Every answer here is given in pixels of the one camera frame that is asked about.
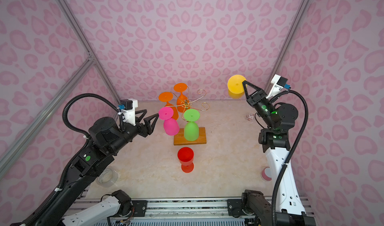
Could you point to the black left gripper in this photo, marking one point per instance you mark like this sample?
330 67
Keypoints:
150 128

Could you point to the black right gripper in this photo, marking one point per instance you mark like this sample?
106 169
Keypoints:
255 98

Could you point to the yellow plastic wine glass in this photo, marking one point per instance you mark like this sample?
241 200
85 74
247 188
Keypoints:
235 86

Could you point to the green plastic wine glass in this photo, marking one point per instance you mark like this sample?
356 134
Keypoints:
191 130

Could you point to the red plastic wine glass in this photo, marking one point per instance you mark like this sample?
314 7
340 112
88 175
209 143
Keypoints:
186 158

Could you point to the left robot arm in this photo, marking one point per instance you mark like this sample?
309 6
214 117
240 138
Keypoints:
103 142

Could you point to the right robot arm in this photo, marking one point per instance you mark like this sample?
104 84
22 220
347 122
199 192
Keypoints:
276 145

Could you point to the pink plastic wine glass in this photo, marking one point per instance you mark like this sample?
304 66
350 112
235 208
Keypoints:
170 125

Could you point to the orange wine glass front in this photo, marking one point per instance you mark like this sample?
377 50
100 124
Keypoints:
167 97

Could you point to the orange wine glass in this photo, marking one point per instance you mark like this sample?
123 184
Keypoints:
181 88
167 97

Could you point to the wooden rack base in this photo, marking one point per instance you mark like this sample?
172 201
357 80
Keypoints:
179 139

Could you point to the orange wine glass rear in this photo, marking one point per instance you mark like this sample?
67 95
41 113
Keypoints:
181 88

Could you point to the clear tape roll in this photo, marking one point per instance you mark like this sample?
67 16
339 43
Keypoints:
108 178

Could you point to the pink tape roll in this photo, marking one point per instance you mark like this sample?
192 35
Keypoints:
266 174

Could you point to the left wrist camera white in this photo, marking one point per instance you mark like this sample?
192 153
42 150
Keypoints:
127 109

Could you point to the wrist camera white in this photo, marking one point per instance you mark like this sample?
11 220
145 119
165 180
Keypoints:
127 109
278 83

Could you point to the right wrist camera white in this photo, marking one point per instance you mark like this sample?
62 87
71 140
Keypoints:
278 83

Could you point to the gold wire glass rack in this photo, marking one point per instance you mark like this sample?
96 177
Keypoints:
198 103

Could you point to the aluminium diagonal frame bar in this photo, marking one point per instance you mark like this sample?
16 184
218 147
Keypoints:
20 144

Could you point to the aluminium frame corner post right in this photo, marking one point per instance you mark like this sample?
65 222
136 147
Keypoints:
289 38

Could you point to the aluminium frame corner post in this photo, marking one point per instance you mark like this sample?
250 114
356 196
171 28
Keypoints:
76 27
289 38

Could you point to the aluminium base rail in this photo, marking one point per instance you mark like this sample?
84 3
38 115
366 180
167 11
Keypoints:
192 209

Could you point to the aluminium frame corner post left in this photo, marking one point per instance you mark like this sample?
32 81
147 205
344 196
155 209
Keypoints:
76 27

